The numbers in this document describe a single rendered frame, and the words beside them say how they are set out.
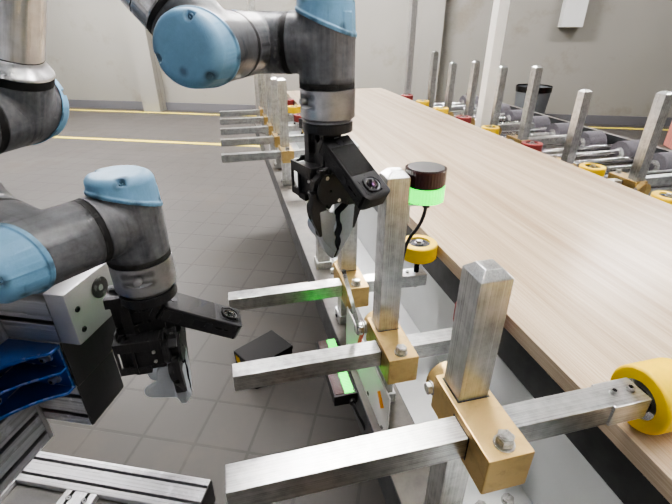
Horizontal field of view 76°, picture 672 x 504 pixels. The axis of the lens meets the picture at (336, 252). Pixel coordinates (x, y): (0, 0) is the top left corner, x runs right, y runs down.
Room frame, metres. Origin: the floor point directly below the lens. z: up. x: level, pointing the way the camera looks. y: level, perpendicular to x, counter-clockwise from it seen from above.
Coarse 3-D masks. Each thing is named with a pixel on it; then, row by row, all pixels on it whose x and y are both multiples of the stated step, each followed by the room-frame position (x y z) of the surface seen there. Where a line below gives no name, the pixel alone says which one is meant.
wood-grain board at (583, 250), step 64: (384, 128) 1.98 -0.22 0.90; (448, 128) 1.98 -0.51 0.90; (448, 192) 1.16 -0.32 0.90; (512, 192) 1.16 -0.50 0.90; (576, 192) 1.16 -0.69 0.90; (640, 192) 1.16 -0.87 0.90; (448, 256) 0.78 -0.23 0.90; (512, 256) 0.78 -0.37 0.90; (576, 256) 0.78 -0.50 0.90; (640, 256) 0.78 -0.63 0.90; (512, 320) 0.56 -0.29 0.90; (576, 320) 0.56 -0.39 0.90; (640, 320) 0.56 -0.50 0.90; (576, 384) 0.42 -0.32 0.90; (640, 448) 0.33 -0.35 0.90
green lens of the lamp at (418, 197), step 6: (444, 186) 0.59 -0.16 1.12; (414, 192) 0.58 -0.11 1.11; (420, 192) 0.58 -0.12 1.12; (426, 192) 0.57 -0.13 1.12; (432, 192) 0.57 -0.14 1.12; (438, 192) 0.58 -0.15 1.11; (414, 198) 0.58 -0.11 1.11; (420, 198) 0.58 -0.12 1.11; (426, 198) 0.57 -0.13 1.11; (432, 198) 0.58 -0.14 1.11; (438, 198) 0.58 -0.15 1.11; (420, 204) 0.58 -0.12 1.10; (426, 204) 0.57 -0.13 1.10; (432, 204) 0.58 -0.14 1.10
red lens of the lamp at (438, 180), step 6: (408, 174) 0.59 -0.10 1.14; (414, 174) 0.58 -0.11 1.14; (420, 174) 0.58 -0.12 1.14; (426, 174) 0.57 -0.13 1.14; (432, 174) 0.57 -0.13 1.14; (438, 174) 0.58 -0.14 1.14; (444, 174) 0.58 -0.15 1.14; (414, 180) 0.58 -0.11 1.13; (420, 180) 0.58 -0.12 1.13; (426, 180) 0.57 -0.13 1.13; (432, 180) 0.57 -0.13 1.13; (438, 180) 0.58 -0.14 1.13; (444, 180) 0.59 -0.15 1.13; (414, 186) 0.58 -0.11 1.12; (420, 186) 0.58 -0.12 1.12; (426, 186) 0.57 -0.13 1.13; (432, 186) 0.57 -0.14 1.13; (438, 186) 0.58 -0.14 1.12
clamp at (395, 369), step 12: (372, 312) 0.63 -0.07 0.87; (372, 324) 0.59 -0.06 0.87; (372, 336) 0.58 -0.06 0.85; (384, 336) 0.56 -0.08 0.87; (396, 336) 0.56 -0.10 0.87; (384, 348) 0.53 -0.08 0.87; (408, 348) 0.53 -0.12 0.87; (384, 360) 0.52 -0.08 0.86; (396, 360) 0.50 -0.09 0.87; (408, 360) 0.51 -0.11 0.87; (384, 372) 0.52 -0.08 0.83; (396, 372) 0.50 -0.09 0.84; (408, 372) 0.51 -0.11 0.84
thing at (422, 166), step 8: (408, 168) 0.60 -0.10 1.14; (416, 168) 0.60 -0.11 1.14; (424, 168) 0.60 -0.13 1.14; (432, 168) 0.60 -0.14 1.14; (440, 168) 0.60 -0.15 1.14; (408, 208) 0.58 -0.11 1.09; (424, 208) 0.60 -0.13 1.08; (408, 216) 0.58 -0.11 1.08; (424, 216) 0.60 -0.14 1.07; (408, 240) 0.60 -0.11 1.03
